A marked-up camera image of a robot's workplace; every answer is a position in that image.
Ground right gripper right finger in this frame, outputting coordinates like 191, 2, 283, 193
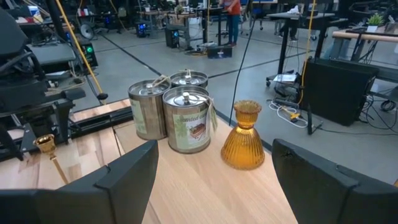
272, 139, 398, 224

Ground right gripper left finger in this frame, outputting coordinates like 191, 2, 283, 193
0, 140, 159, 224

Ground silver scented candle tin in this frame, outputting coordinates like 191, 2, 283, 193
127, 74, 171, 141
169, 68, 209, 91
162, 85, 218, 155

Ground amber ribbed glass candle holder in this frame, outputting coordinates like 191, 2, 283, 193
220, 99, 266, 171

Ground brass candlestick holder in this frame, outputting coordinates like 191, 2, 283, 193
33, 133, 70, 186

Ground black stand leg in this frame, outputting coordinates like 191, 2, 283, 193
306, 104, 324, 136

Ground wooden shelf riser black legs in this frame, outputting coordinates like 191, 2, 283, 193
113, 102, 299, 224

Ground black equipment box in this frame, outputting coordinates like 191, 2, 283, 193
300, 57, 381, 127

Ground black computer tower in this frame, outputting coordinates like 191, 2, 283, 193
135, 21, 149, 39
164, 27, 181, 49
76, 39, 100, 68

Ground black round fan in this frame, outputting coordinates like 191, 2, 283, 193
79, 22, 96, 40

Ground wooden table top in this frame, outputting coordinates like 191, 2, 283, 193
331, 28, 398, 44

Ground black floor box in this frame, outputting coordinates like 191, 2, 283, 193
206, 45, 233, 60

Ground black standing desk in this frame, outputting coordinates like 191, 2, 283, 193
266, 11, 349, 75

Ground small potted green plant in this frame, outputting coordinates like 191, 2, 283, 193
366, 12, 386, 34

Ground person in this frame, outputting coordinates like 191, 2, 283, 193
219, 0, 243, 47

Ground yellow cable with yellow plug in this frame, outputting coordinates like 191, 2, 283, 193
289, 0, 318, 123

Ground black aluminium table frame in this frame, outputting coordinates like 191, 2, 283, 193
70, 105, 134, 133

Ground coiled white floor cable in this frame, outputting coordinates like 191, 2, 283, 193
267, 99, 310, 129

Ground yellow cable with black ball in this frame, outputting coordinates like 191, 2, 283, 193
55, 0, 109, 102

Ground long black hanging cable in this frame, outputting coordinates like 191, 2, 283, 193
228, 17, 256, 126

